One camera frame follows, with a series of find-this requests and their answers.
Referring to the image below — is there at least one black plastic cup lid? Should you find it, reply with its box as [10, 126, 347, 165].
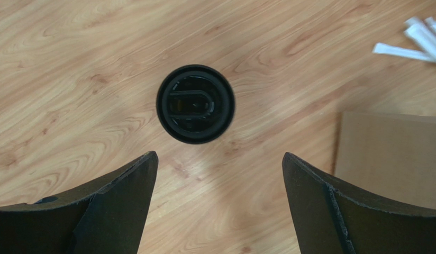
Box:
[156, 65, 235, 144]

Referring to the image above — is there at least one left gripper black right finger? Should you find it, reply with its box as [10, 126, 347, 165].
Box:
[282, 152, 436, 253]

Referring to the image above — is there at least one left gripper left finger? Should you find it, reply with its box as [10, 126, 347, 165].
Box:
[0, 151, 158, 253]

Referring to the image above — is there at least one brown paper bag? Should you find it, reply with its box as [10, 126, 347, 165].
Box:
[334, 112, 436, 209]

